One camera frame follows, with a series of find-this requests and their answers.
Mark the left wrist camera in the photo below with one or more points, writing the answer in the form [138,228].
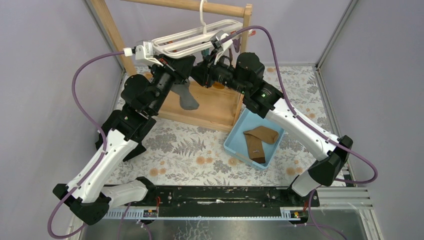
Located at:
[144,53]

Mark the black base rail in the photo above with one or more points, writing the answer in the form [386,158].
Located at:
[224,201]

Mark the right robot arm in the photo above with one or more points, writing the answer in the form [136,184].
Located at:
[247,78]

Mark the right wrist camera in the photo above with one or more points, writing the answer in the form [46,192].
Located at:
[221,42]

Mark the light blue plastic basket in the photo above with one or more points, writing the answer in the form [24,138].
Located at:
[235,143]

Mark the mustard yellow sock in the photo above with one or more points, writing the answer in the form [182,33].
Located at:
[218,86]

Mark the wooden clothes rack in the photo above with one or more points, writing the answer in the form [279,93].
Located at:
[220,109]

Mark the brown sock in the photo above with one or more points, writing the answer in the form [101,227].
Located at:
[255,139]

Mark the grey sock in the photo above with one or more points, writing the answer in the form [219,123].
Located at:
[186,100]

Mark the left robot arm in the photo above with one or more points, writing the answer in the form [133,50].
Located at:
[121,136]

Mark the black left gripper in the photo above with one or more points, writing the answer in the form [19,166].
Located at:
[174,70]

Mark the white plastic clip hanger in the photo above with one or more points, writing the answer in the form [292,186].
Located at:
[195,40]

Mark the teal clothes clip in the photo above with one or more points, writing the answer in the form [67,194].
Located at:
[205,53]

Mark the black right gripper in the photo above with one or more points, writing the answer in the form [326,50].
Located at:
[202,72]

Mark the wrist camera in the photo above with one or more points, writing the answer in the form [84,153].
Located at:
[144,53]
[221,42]

